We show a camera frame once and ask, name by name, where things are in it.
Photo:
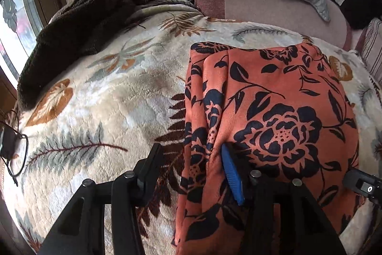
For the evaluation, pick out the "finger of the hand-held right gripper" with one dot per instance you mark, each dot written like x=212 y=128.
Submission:
x=361 y=184

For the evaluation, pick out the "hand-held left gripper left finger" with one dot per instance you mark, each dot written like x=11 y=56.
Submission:
x=149 y=171

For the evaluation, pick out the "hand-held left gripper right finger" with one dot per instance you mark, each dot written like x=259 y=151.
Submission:
x=231 y=171

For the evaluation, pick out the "orange floral shirt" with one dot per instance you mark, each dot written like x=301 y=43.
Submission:
x=283 y=93

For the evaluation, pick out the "leaf print blanket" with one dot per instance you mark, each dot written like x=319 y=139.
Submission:
x=104 y=123

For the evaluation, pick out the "striped floral sofa cushion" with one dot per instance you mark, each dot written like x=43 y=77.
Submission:
x=374 y=46

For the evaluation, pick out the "dark brown fleece garment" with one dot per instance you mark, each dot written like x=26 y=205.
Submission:
x=74 y=28

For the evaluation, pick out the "pink headboard cushion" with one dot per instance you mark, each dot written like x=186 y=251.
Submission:
x=262 y=7

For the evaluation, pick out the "black garment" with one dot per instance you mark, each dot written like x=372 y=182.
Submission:
x=361 y=10

